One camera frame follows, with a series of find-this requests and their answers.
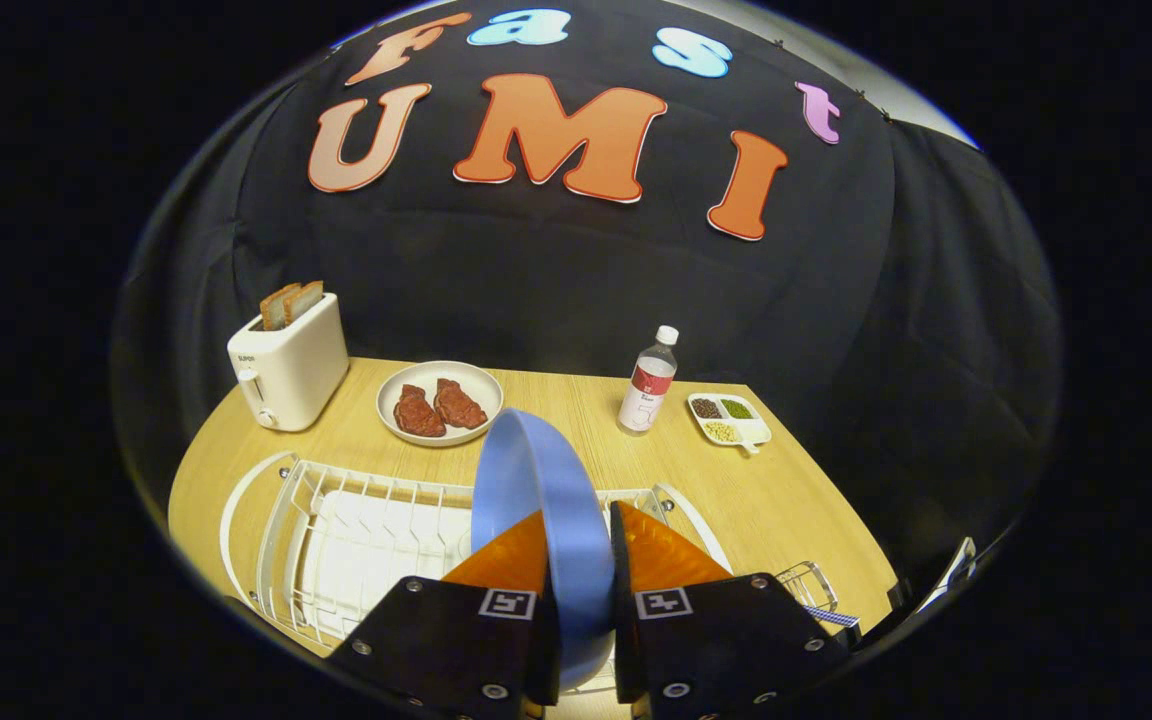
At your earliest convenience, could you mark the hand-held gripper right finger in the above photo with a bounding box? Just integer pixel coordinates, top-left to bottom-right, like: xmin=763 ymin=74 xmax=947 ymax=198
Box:
xmin=608 ymin=502 xmax=852 ymax=720

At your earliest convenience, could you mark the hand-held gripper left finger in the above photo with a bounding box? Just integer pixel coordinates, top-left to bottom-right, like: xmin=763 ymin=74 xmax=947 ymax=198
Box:
xmin=326 ymin=508 xmax=562 ymax=720

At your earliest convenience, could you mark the white wire dish rack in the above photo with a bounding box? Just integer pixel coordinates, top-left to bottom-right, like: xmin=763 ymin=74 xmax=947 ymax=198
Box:
xmin=219 ymin=452 xmax=737 ymax=696

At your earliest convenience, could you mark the blue plate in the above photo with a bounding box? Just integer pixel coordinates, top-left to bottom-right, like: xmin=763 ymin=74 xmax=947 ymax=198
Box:
xmin=470 ymin=408 xmax=617 ymax=691

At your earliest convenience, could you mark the metal wire basket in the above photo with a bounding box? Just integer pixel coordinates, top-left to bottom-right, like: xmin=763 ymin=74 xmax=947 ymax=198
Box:
xmin=774 ymin=560 xmax=842 ymax=613

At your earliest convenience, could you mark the white divided dish with beans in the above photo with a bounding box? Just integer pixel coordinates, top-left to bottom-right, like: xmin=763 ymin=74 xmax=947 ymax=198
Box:
xmin=687 ymin=392 xmax=773 ymax=456

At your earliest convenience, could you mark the white round plate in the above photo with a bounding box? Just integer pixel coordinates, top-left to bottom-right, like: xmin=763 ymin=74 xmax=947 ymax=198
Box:
xmin=377 ymin=360 xmax=505 ymax=447

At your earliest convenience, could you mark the clear bottle with red label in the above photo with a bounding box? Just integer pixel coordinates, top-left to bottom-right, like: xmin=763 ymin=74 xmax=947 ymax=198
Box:
xmin=617 ymin=325 xmax=680 ymax=437

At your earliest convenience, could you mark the red meat piece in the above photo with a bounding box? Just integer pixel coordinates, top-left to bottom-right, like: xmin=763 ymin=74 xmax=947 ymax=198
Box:
xmin=433 ymin=378 xmax=489 ymax=431
xmin=394 ymin=384 xmax=447 ymax=439

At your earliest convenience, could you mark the white toaster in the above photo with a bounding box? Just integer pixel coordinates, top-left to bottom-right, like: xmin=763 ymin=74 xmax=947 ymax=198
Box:
xmin=227 ymin=292 xmax=351 ymax=433

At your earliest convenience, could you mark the black backdrop cloth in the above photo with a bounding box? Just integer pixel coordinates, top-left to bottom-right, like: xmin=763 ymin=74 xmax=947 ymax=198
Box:
xmin=114 ymin=0 xmax=1065 ymax=641

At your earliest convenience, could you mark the brown toast slice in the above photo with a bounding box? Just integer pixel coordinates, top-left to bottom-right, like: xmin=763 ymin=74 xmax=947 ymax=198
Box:
xmin=259 ymin=283 xmax=302 ymax=331
xmin=283 ymin=280 xmax=325 ymax=323

